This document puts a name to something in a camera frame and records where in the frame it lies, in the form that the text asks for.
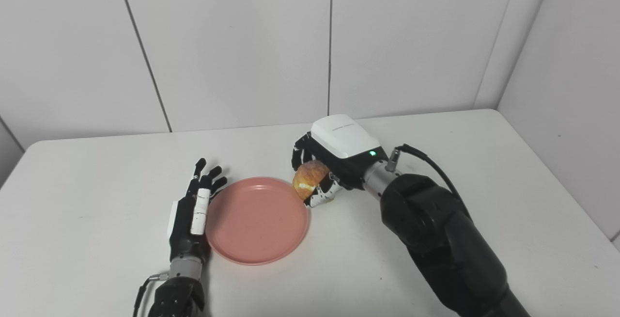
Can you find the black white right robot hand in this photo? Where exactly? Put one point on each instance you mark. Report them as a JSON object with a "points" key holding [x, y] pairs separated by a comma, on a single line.
{"points": [[344, 140]]}

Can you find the cream puff pastry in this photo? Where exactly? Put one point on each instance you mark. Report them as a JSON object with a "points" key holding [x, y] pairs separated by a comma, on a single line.
{"points": [[308, 177]]}

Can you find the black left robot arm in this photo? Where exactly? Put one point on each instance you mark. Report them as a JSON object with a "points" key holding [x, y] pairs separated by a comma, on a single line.
{"points": [[177, 295]]}

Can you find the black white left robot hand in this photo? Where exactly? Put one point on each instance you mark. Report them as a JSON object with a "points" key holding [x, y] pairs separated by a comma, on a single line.
{"points": [[186, 225]]}

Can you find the pink round plate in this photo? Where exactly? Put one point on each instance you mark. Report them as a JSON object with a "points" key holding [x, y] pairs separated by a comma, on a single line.
{"points": [[256, 222]]}

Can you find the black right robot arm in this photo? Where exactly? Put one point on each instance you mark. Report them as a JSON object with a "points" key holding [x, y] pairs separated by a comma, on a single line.
{"points": [[436, 239]]}

